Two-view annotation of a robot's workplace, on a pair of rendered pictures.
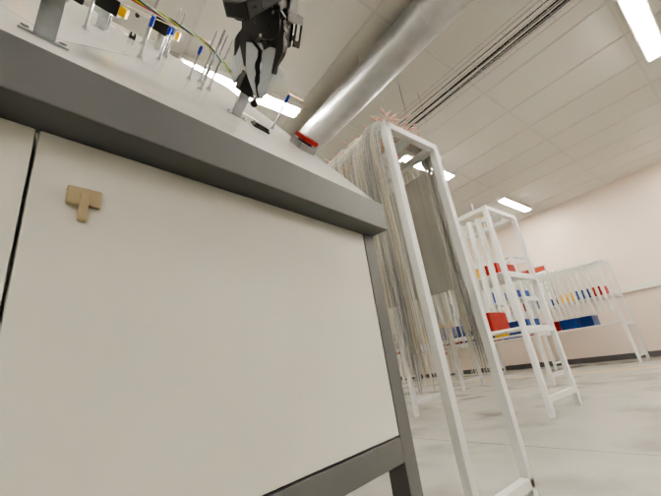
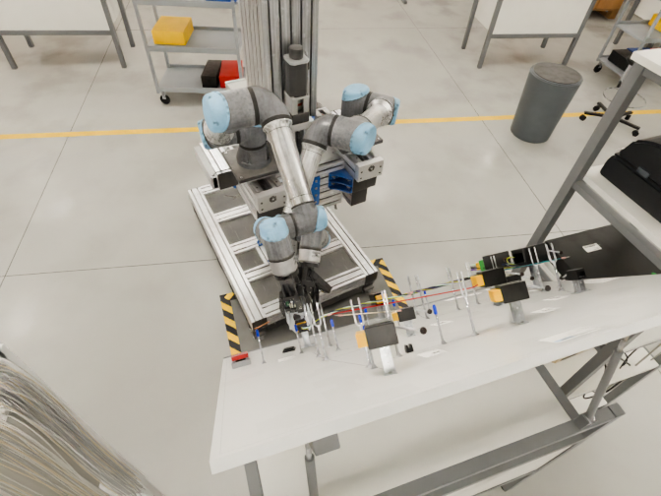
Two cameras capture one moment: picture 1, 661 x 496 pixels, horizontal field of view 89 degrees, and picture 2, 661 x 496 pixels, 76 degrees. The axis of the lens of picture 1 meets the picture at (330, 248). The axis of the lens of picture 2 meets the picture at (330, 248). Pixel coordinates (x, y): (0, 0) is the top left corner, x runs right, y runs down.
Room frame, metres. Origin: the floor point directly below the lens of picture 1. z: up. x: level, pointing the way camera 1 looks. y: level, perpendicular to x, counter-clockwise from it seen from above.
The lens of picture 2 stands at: (1.15, 0.52, 2.29)
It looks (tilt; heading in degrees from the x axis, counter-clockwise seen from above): 48 degrees down; 208
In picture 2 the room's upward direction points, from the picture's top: 4 degrees clockwise
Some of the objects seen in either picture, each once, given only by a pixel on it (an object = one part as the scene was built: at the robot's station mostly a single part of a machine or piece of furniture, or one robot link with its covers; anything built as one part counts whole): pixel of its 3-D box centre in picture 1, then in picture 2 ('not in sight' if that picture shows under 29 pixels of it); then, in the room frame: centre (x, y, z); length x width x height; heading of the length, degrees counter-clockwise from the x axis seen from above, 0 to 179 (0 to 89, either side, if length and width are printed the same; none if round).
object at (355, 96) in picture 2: not in sight; (356, 100); (-0.44, -0.25, 1.33); 0.13 x 0.12 x 0.14; 99
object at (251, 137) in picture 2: not in sight; (249, 125); (0.00, -0.51, 1.33); 0.13 x 0.12 x 0.14; 145
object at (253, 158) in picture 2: not in sight; (253, 150); (-0.01, -0.51, 1.21); 0.15 x 0.15 x 0.10
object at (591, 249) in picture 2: not in sight; (605, 266); (-0.31, 0.94, 1.09); 0.35 x 0.33 x 0.07; 140
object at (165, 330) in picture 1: (266, 324); not in sight; (0.48, 0.11, 0.60); 0.55 x 0.03 x 0.39; 140
